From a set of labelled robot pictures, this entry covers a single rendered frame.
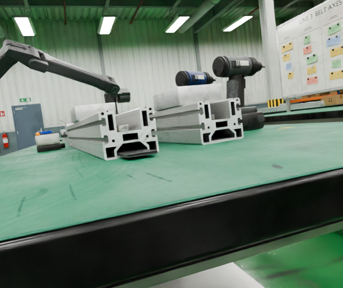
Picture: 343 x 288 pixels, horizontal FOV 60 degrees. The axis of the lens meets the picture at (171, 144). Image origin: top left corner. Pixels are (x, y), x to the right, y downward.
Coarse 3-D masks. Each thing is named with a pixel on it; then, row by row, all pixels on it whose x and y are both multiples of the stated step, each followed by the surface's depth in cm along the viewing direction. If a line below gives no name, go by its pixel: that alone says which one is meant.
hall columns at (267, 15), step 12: (264, 0) 828; (264, 12) 856; (264, 24) 860; (264, 36) 861; (264, 48) 863; (276, 48) 845; (264, 60) 864; (276, 60) 846; (276, 72) 848; (276, 84) 849; (276, 96) 851
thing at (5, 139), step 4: (20, 100) 1098; (24, 100) 1102; (28, 100) 1106; (0, 112) 1081; (4, 112) 1085; (0, 116) 1081; (4, 116) 1085; (4, 132) 1077; (4, 136) 1072; (4, 140) 1073; (8, 140) 1081; (4, 144) 1074; (8, 144) 1083
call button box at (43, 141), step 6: (36, 138) 104; (42, 138) 105; (48, 138) 106; (54, 138) 107; (36, 144) 105; (42, 144) 105; (48, 144) 106; (54, 144) 107; (60, 144) 111; (42, 150) 105; (48, 150) 106
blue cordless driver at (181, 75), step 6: (180, 72) 100; (186, 72) 100; (192, 72) 101; (198, 72) 104; (204, 72) 108; (180, 78) 100; (186, 78) 98; (192, 78) 100; (198, 78) 102; (204, 78) 104; (210, 78) 107; (180, 84) 100; (186, 84) 99; (192, 84) 101; (198, 84) 103; (204, 84) 105
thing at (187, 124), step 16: (160, 112) 75; (176, 112) 66; (192, 112) 62; (208, 112) 58; (224, 112) 62; (240, 112) 61; (160, 128) 80; (176, 128) 70; (192, 128) 63; (208, 128) 59; (224, 128) 60; (240, 128) 62; (192, 144) 62
